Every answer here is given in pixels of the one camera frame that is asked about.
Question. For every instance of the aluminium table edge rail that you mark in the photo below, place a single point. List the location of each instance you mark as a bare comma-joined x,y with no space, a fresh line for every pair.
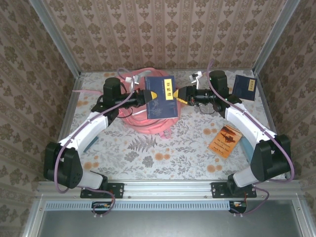
267,111
69,111

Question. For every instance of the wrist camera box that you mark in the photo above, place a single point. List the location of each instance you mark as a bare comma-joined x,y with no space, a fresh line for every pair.
195,77
130,79

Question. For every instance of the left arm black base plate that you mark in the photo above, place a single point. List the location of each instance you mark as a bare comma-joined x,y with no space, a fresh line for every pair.
116,190

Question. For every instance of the small dark blue book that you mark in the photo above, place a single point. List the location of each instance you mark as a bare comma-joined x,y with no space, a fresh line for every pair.
247,86

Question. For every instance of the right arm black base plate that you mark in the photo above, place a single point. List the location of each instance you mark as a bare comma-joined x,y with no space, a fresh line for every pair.
218,190

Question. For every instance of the pink backpack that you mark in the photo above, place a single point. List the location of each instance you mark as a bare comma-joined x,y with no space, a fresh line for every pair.
140,126

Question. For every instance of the orange paperback book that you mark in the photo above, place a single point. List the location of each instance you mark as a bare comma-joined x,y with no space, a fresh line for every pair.
224,143

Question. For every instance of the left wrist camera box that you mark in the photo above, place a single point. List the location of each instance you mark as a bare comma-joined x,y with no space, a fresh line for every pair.
130,79

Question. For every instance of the blue book with plant drawing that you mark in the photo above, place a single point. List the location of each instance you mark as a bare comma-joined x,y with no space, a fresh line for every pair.
160,108

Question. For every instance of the aluminium frame post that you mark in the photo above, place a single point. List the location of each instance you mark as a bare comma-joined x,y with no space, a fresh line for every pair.
57,42
274,37

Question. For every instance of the grey metal panel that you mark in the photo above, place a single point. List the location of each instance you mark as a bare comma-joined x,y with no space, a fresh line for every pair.
172,224

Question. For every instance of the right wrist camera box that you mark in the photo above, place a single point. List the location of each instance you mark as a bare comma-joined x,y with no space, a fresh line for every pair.
195,77

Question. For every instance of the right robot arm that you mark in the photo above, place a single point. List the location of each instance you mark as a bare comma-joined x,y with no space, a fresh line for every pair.
247,123

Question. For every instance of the wide aluminium frame rail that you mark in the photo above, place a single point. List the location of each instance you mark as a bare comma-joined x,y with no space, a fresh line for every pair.
168,188

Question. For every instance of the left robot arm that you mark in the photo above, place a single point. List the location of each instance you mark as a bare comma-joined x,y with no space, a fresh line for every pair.
84,130

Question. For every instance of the floral table cover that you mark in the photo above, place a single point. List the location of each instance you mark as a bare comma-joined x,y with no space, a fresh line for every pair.
172,158

